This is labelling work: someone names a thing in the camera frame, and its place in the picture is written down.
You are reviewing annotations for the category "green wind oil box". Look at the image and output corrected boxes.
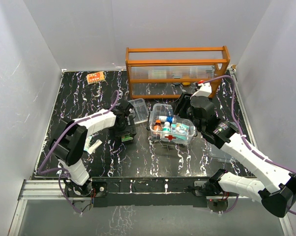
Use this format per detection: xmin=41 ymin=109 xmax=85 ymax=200
xmin=121 ymin=134 xmax=133 ymax=142

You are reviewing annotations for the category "teal header plastic packet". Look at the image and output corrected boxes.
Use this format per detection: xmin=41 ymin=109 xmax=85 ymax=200
xmin=171 ymin=123 xmax=185 ymax=136

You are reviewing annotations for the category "amber bottle orange cap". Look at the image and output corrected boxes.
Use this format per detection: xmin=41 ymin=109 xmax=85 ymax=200
xmin=152 ymin=119 xmax=162 ymax=137

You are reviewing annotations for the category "white paper sachet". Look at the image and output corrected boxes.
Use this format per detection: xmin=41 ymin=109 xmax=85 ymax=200
xmin=87 ymin=140 xmax=102 ymax=154
xmin=84 ymin=136 xmax=92 ymax=151

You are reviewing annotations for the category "white medicine bottle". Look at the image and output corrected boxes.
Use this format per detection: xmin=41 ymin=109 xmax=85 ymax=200
xmin=162 ymin=121 xmax=171 ymax=134

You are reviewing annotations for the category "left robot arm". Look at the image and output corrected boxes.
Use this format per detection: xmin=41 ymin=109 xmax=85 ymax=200
xmin=50 ymin=101 xmax=136 ymax=196

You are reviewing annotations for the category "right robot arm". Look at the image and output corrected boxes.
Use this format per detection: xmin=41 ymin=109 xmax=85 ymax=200
xmin=173 ymin=92 xmax=296 ymax=218

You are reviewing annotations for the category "clear medicine kit box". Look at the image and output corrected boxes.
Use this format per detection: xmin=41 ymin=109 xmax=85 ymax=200
xmin=148 ymin=103 xmax=197 ymax=146

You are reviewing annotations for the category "clear kit box lid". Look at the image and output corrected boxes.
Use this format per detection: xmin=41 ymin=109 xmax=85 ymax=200
xmin=207 ymin=144 xmax=232 ymax=162

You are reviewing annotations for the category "clear compartment organizer tray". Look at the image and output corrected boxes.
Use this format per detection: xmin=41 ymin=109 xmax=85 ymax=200
xmin=128 ymin=98 xmax=148 ymax=124

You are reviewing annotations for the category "orange wooden shelf rack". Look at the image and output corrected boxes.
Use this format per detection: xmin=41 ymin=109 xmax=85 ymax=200
xmin=125 ymin=46 xmax=231 ymax=99

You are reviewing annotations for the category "orange snack packet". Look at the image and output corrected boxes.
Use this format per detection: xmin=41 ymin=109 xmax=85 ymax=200
xmin=87 ymin=71 xmax=105 ymax=84

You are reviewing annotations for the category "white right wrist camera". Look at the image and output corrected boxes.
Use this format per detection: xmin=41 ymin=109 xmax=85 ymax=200
xmin=192 ymin=80 xmax=212 ymax=97

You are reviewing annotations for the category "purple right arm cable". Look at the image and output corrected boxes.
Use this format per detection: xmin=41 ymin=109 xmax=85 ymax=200
xmin=199 ymin=75 xmax=296 ymax=218

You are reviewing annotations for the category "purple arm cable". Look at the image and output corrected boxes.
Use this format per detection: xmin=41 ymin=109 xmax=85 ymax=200
xmin=37 ymin=89 xmax=121 ymax=214
xmin=199 ymin=75 xmax=296 ymax=218

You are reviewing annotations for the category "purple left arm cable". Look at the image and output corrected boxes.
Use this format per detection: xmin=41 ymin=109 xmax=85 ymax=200
xmin=37 ymin=89 xmax=121 ymax=214

